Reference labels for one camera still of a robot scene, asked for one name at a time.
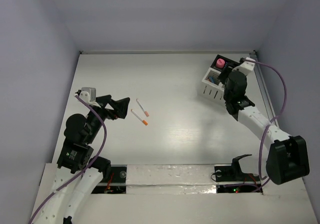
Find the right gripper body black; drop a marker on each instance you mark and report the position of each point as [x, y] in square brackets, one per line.
[223, 78]

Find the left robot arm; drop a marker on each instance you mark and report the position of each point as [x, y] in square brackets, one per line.
[79, 166]

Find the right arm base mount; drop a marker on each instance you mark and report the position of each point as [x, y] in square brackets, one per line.
[229, 178]

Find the pink glue stick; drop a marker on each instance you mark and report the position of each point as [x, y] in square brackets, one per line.
[220, 63]

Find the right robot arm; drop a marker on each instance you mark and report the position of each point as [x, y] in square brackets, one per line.
[287, 157]

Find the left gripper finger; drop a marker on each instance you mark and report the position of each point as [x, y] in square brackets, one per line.
[104, 101]
[120, 107]

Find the pink tip marker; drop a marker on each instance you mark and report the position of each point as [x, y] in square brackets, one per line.
[142, 108]

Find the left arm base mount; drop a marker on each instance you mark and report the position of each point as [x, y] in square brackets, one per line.
[115, 183]

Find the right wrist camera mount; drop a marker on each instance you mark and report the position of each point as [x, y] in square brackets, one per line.
[246, 66]

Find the orange tip marker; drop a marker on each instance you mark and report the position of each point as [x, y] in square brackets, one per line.
[138, 117]

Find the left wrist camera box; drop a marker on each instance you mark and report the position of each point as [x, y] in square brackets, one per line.
[87, 94]

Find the black and white organizer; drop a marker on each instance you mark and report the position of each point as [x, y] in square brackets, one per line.
[215, 91]

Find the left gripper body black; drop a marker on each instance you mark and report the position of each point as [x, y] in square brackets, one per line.
[105, 105]

